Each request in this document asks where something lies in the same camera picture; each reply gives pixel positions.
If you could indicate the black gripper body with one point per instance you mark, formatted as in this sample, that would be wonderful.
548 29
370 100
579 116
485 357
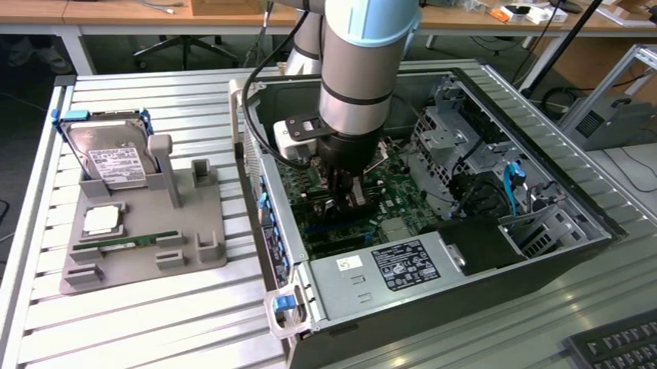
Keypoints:
352 153

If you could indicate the graphics card with black cooler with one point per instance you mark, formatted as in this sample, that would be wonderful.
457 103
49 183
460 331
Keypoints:
324 207

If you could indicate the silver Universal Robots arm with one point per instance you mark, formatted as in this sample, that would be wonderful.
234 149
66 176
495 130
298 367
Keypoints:
360 57

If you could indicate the open socket cover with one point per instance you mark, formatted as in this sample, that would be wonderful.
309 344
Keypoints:
385 153

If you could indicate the green motherboard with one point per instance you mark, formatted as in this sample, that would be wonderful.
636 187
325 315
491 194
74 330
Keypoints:
405 209

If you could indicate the silver chipset heatsink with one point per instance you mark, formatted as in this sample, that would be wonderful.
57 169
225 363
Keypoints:
398 230

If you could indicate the black expansion slot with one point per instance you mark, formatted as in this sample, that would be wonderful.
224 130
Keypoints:
338 246

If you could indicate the silver drive cage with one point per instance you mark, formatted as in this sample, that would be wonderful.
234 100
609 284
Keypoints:
436 142

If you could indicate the grey power supply unit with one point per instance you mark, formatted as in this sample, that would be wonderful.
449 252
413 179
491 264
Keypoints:
349 296

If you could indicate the blue case latch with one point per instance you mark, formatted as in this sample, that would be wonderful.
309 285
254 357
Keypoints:
285 303

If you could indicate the silver disk bay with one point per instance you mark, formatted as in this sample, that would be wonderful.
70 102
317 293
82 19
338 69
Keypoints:
544 234

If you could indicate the grey plastic parts rack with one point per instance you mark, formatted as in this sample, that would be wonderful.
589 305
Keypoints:
143 215

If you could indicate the open black PC case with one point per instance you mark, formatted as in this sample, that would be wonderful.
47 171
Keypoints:
488 315

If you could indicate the green RAM stick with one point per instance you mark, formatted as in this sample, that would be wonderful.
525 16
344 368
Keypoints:
134 242

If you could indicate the black office chair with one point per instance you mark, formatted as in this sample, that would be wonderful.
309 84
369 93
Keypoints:
185 46

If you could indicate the brown cardboard box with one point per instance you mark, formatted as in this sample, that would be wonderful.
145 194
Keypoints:
226 7

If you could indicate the silver CPU chip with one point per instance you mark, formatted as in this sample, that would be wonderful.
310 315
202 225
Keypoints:
103 221

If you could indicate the small orange box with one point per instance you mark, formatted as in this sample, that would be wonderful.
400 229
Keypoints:
500 15

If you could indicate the black stand pole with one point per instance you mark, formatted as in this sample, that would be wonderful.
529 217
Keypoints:
565 42

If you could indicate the grey box machine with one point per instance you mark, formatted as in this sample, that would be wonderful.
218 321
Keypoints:
616 127

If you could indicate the small white box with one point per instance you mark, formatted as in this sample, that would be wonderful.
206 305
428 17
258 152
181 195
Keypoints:
547 16

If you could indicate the black monitor stand base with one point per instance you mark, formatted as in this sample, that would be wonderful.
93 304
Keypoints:
565 4

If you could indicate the black keyboard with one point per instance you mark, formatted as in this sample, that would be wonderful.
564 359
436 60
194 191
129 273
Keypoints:
616 346

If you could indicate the person's legs with shoes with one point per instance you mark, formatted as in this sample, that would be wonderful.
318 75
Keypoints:
51 57

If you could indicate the flat white box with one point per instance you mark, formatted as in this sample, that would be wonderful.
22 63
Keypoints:
633 20

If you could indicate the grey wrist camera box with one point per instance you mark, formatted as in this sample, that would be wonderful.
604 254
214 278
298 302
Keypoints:
290 144

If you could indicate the hard disk in blue bracket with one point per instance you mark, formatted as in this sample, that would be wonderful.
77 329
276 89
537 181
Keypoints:
103 142

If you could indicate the aluminium profile frame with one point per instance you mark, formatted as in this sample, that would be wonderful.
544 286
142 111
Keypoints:
624 63

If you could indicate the wooden desk with white frame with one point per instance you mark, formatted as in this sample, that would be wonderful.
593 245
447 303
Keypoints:
87 15

